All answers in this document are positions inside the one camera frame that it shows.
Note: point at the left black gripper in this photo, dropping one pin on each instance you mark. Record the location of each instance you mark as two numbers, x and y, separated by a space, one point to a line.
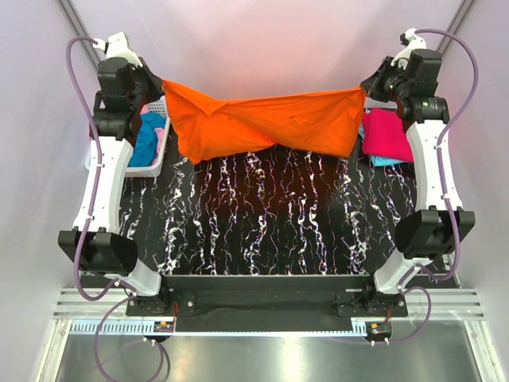
155 82

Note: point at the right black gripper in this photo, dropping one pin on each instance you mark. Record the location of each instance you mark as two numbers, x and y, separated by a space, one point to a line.
371 86

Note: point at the orange t shirt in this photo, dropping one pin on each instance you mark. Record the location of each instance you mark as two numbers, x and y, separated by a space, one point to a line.
322 122

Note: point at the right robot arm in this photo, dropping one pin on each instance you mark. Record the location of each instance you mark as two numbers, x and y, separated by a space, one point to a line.
440 221

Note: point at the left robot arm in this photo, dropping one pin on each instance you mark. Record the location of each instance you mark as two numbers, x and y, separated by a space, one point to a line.
94 243

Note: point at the white plastic basket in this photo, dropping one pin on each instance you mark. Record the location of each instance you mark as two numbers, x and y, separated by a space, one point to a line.
154 170

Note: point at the pink t shirt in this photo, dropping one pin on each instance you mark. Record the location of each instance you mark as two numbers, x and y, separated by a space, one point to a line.
159 130

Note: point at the folded magenta t shirt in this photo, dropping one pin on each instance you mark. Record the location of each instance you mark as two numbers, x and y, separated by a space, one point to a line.
385 136

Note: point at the folded light blue t shirt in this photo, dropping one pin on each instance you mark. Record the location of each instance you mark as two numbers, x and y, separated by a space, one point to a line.
377 161

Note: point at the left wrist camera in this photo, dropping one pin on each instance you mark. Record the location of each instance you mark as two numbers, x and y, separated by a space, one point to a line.
117 45

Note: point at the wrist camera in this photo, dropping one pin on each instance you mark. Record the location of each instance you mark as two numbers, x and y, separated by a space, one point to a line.
410 41
117 45

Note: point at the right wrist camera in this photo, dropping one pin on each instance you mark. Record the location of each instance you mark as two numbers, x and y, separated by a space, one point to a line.
410 41

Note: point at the aluminium front rail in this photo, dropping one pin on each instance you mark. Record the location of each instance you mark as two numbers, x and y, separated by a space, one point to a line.
442 304

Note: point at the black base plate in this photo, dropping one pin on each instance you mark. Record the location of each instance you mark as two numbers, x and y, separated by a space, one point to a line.
265 324

